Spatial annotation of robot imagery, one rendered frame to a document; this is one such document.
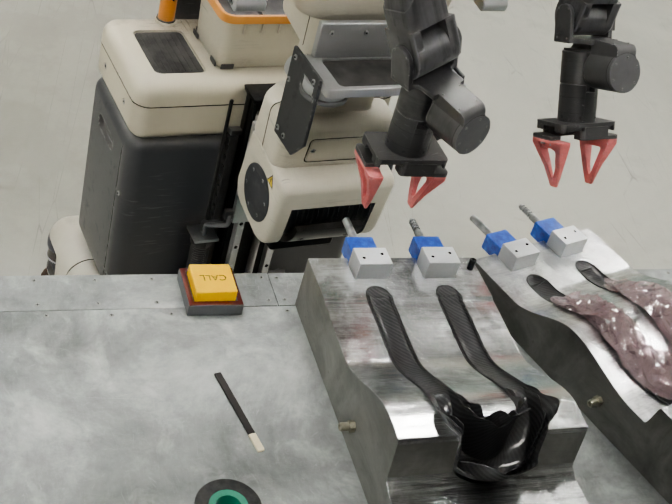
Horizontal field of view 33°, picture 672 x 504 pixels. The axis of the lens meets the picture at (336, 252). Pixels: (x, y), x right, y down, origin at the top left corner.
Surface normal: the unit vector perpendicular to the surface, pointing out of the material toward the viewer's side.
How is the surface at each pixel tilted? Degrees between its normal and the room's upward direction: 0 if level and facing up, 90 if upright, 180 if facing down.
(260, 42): 92
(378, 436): 90
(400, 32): 106
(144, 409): 0
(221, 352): 0
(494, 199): 0
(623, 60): 64
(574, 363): 90
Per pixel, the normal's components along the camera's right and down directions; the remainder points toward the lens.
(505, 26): 0.23, -0.76
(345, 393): -0.93, 0.00
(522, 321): -0.81, 0.19
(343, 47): 0.40, 0.65
